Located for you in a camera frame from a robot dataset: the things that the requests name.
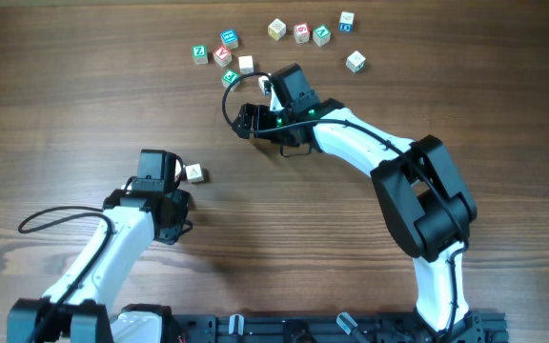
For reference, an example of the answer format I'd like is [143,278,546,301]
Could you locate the white block blue side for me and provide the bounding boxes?
[258,73,272,96]

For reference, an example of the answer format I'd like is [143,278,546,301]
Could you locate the animal picture red block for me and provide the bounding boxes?
[174,161,184,181]

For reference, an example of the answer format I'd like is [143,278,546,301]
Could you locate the letter A wooden block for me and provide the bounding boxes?
[185,164,205,184]

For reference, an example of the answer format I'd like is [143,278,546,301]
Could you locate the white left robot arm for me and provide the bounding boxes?
[7,190,193,342]

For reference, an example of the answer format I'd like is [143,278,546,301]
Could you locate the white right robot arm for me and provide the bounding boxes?
[228,99,477,342]

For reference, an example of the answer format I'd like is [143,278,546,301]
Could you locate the green E letter block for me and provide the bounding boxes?
[221,70,240,91]

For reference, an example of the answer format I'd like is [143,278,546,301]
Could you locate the plain top wooden block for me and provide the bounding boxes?
[238,55,254,74]

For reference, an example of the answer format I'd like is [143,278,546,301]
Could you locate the red V letter block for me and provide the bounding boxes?
[213,45,233,68]

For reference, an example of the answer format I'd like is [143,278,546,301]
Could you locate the blue top wooden block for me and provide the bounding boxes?
[220,30,239,50]

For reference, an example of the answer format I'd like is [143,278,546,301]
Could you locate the green Z letter block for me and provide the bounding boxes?
[192,45,209,65]

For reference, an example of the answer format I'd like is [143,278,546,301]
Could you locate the yellow sided wooden block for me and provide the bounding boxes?
[268,18,287,41]

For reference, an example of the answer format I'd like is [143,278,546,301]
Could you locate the red 6 number block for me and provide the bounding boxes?
[294,23,311,44]

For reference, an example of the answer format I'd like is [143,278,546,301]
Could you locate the green N letter block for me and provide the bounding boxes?
[313,25,332,47]

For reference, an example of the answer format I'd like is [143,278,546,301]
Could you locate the white block green side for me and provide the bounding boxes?
[345,50,366,73]

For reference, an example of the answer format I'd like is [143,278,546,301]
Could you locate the blue sided far block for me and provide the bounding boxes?
[338,11,355,32]

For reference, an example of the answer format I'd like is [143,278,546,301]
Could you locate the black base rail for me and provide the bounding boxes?
[171,311,510,343]

